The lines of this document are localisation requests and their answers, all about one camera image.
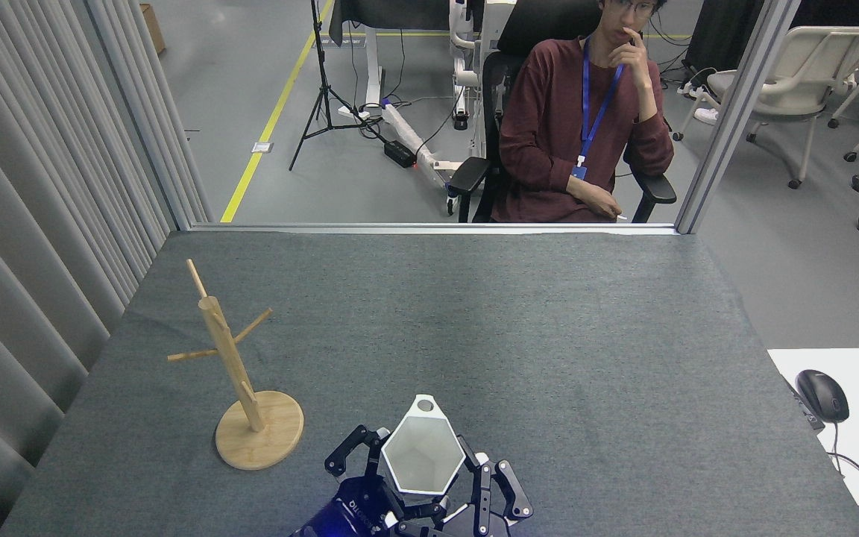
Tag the metal floor plate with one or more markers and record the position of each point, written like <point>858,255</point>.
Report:
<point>262,147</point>

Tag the white stand on wheels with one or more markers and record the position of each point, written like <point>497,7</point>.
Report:
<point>467,74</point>

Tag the person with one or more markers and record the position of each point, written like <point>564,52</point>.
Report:
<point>549,112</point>

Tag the person's left hand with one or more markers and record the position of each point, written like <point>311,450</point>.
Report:
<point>634,52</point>

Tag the person's right hand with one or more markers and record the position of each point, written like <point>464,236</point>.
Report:
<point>597,201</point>

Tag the black computer mouse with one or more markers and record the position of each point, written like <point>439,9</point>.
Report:
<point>822,395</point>

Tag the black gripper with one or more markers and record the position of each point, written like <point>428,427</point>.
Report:
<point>355,514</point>

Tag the dark-framed glasses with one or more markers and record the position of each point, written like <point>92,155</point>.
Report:
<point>634,7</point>

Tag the black bar device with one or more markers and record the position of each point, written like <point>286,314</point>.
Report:
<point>810,414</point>

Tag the grey felt table mat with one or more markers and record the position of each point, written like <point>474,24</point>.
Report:
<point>549,335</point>

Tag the black tripod stand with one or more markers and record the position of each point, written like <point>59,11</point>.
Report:
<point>318,45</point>

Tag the white office chair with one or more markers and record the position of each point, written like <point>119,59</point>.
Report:
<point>802,67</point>

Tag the black power strip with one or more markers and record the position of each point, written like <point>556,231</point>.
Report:
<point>400,154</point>

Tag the white desk frame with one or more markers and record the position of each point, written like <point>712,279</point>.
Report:
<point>407,134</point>

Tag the black office chair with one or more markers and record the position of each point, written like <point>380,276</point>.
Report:
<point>467,175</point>

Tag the silver aluminium post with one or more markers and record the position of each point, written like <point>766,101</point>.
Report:
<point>735,104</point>

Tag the black desk cover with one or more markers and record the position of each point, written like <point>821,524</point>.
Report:
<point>385,15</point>

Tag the silver aluminium rail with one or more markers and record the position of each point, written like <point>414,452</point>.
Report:
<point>400,228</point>

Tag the cardboard box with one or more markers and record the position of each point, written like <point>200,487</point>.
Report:
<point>152,30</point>

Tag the white hexagonal cup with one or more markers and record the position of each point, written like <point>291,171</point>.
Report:
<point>422,455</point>

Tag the wooden cup rack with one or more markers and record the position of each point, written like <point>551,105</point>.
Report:
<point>258,440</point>

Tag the grey pleated curtain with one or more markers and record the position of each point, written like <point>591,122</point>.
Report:
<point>12,186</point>

